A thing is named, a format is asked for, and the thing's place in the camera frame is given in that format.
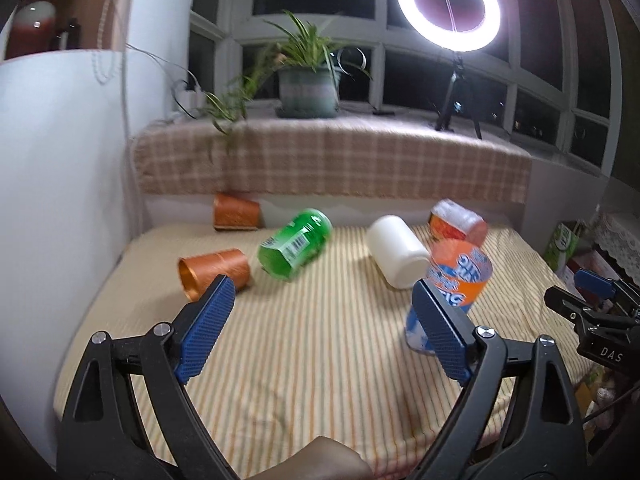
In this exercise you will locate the striped tablecloth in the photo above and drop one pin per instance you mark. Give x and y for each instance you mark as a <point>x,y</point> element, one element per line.
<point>320,350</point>

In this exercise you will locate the potted spider plant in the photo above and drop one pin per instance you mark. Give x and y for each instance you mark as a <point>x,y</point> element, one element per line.
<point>307,90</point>

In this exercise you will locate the orange and blue printed cup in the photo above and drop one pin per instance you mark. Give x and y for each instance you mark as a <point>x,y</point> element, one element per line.
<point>460,272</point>

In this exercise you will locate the white lace cloth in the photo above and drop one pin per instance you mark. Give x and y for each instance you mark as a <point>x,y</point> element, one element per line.
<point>620,235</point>

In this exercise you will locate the red and white vase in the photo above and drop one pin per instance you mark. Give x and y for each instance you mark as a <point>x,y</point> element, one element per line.
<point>32,22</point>

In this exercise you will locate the small black device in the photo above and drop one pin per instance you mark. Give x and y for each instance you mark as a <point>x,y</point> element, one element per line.
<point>384,112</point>

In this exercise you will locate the orange and white wrapped cup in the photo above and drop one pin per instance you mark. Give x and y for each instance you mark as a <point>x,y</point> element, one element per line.
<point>457,225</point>

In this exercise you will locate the white window frame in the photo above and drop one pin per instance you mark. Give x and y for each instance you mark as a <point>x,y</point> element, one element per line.
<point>565,35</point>

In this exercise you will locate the black tripod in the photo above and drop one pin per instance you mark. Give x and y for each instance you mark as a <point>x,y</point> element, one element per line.
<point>452,95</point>

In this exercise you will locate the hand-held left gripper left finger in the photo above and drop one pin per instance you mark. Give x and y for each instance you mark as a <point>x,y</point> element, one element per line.
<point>207,322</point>

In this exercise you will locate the white power strip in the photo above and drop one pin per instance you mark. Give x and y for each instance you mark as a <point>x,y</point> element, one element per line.
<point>192,97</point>

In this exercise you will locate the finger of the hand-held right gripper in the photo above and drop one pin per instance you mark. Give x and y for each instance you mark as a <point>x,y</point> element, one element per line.
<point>595,282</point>
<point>585,312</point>

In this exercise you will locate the white plastic cup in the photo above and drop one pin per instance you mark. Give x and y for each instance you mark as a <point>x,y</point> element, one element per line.
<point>397,250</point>

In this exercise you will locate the dark bottle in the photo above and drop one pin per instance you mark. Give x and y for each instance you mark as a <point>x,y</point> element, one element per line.
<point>69,35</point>

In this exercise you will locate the green carton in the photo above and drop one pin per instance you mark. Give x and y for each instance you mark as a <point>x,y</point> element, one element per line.
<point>562,245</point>

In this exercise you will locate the copper orange cup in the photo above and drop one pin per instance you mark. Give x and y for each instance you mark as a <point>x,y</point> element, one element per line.
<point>215,270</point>
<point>235,212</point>

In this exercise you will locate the checked pink cloth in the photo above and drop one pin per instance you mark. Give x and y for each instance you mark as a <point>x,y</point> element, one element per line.
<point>350,160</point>

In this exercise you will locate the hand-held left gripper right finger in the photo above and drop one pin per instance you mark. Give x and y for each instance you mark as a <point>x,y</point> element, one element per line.
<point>440,327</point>

